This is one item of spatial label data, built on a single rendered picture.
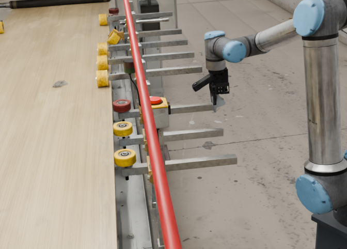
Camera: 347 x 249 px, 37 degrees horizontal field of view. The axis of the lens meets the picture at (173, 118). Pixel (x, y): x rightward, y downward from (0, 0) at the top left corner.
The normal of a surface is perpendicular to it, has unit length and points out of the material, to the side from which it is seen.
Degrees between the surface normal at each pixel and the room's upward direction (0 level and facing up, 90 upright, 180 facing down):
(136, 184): 0
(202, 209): 0
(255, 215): 0
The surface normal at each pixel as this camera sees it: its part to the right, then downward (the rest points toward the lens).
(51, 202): -0.05, -0.91
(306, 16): -0.89, 0.11
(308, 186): -0.87, 0.32
